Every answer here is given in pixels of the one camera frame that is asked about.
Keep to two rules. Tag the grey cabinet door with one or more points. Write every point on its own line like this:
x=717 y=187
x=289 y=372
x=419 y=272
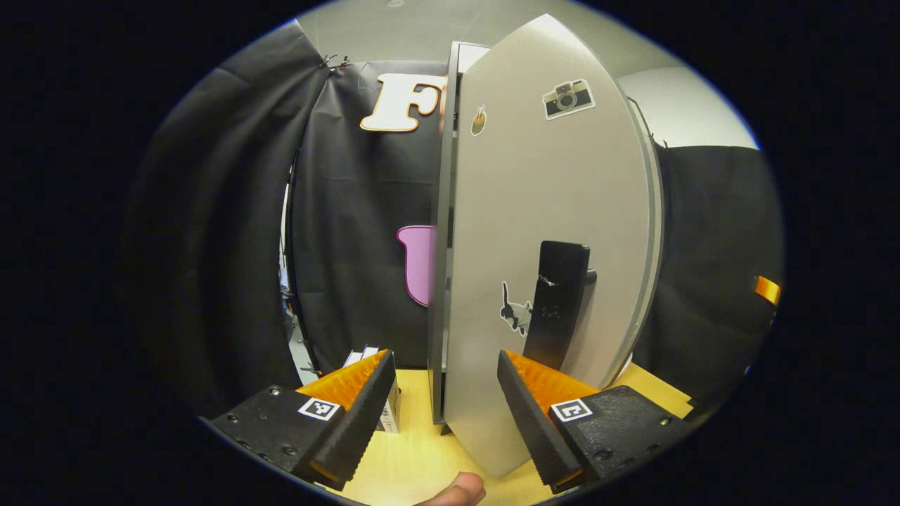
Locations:
x=548 y=197

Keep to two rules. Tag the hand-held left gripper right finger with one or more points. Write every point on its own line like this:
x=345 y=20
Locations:
x=534 y=429

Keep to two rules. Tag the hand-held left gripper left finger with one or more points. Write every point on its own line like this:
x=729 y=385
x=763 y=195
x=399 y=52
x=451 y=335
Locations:
x=362 y=422

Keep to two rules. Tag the white and blue box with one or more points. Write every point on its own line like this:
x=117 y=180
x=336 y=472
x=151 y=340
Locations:
x=390 y=411

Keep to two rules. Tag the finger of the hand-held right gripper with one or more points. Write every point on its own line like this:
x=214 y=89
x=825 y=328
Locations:
x=768 y=289

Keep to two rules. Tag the grey cabinet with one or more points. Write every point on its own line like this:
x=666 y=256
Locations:
x=439 y=281

